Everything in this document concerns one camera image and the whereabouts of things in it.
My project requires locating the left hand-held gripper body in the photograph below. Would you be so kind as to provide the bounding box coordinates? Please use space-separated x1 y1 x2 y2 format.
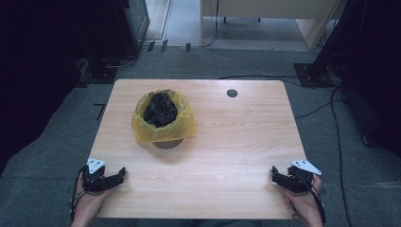
80 157 111 194

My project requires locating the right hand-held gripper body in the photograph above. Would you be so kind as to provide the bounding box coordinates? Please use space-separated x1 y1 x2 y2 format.
287 159 323 194

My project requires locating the person's right hand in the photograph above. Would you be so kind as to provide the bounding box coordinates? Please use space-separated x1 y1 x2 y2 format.
281 174 323 219

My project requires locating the person's left hand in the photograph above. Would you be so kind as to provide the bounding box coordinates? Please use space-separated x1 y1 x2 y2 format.
75 172 111 216

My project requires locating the yellow bag-lined bin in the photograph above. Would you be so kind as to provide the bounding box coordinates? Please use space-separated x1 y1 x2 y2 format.
131 88 198 145

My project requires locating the black angled floor tape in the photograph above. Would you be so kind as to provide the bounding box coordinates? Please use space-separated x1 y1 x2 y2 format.
93 102 107 122

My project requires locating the black crumpled plastic wad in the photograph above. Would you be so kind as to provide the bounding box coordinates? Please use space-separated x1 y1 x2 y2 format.
143 90 179 129

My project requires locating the black curtain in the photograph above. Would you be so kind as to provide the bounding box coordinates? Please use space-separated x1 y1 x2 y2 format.
310 0 401 157
0 0 127 178

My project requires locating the dark glass-sided cabinet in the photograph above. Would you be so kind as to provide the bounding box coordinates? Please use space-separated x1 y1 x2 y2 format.
113 0 151 59

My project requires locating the beige wooden desk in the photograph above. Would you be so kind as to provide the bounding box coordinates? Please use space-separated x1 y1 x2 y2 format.
200 0 349 51

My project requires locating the right hand-held gripper cable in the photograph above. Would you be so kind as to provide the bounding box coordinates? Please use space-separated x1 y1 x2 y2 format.
292 172 327 225

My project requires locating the hand-held gripper cable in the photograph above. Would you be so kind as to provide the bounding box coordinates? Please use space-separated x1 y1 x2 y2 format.
292 172 327 225
69 166 88 222

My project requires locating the left hand-held gripper cable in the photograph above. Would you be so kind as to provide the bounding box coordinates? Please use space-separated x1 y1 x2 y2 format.
69 166 88 222

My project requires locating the black floor cable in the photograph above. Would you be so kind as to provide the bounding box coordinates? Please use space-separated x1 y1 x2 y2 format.
218 74 305 88
329 86 354 227
294 96 345 121

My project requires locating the black stand base plate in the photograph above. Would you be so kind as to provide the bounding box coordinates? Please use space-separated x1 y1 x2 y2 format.
75 57 120 89
293 62 340 88

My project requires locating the grey floor cable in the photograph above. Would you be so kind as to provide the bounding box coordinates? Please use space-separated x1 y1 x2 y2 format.
104 54 138 70

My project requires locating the black hanging cable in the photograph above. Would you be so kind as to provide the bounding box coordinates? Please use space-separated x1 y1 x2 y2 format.
201 0 220 49

